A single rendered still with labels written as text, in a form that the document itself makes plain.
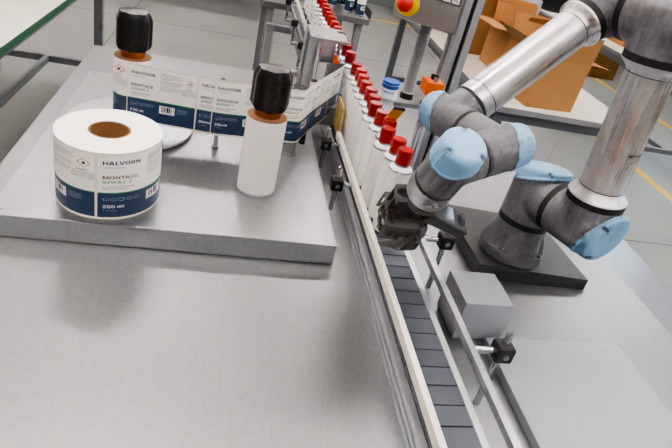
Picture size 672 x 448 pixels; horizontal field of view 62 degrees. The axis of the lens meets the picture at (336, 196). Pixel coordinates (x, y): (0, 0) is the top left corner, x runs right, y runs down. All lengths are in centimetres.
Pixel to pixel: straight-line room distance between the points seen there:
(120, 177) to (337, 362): 53
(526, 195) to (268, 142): 58
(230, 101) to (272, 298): 55
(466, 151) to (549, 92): 211
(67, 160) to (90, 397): 44
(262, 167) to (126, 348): 49
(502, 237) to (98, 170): 87
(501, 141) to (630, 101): 31
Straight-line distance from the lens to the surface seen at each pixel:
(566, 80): 296
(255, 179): 125
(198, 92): 142
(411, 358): 93
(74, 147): 112
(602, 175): 119
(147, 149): 112
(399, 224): 99
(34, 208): 121
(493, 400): 86
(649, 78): 113
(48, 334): 101
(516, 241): 133
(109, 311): 104
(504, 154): 91
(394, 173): 118
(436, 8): 136
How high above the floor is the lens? 154
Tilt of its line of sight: 29 degrees down
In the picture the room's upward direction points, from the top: 14 degrees clockwise
